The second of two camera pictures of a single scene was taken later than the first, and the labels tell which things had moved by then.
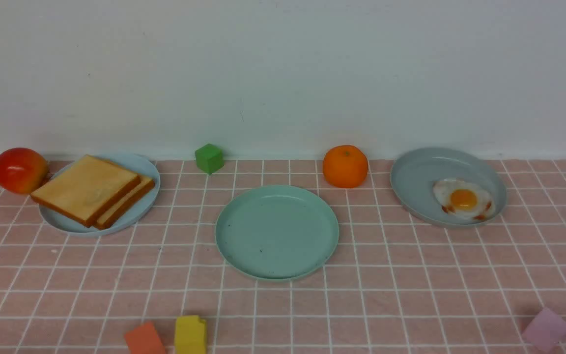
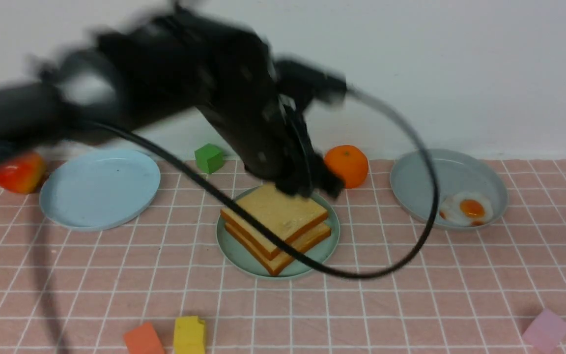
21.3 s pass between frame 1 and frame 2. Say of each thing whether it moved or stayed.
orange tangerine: stayed
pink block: stayed
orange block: stayed
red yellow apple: stayed
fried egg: moved
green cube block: stayed
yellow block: stayed
